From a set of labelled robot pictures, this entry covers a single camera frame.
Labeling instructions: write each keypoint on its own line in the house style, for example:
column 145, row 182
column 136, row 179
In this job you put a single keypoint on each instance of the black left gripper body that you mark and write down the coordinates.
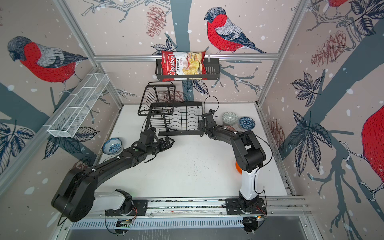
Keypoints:
column 155, row 148

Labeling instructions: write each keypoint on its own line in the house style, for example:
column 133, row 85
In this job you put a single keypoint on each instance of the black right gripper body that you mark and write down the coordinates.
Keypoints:
column 202, row 128

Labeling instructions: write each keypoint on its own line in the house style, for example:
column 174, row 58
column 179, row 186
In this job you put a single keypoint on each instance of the black wire dish rack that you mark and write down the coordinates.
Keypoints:
column 165, row 110

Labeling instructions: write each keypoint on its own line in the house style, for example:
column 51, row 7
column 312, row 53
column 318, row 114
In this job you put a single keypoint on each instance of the blue triangle patterned bowl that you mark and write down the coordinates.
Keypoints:
column 246, row 123

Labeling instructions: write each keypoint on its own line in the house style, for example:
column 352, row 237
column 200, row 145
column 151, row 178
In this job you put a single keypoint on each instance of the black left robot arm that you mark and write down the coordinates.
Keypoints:
column 75, row 197

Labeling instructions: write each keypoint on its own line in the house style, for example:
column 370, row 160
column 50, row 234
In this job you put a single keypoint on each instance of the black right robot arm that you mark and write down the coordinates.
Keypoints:
column 249, row 156

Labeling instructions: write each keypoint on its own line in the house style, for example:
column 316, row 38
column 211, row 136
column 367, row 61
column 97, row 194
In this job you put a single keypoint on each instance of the green patterned ceramic bowl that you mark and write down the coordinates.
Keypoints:
column 230, row 118

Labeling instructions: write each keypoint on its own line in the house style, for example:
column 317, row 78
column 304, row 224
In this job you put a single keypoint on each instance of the blue floral ceramic bowl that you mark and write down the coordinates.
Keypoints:
column 112, row 146

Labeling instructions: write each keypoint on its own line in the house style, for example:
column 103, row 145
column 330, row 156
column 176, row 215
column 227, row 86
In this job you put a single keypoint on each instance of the orange plastic bowl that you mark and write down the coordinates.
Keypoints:
column 238, row 168

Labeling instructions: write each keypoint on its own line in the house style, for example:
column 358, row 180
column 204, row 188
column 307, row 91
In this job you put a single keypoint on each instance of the red cassava chips bag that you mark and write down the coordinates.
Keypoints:
column 176, row 64

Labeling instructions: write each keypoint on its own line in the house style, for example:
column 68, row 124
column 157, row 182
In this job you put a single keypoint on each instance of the black wall shelf basket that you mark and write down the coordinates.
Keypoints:
column 212, row 66

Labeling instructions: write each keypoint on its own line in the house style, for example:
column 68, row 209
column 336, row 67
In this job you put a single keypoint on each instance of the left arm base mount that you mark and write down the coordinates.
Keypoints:
column 129, row 207

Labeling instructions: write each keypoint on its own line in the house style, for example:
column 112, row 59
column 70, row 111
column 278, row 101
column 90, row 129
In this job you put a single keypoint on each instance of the white wire mesh shelf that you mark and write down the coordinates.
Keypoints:
column 71, row 118

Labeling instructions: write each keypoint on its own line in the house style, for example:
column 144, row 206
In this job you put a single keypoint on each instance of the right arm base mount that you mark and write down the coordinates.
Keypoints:
column 255, row 206

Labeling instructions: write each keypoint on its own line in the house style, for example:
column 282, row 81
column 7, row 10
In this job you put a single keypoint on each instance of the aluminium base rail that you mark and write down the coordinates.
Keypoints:
column 209, row 207

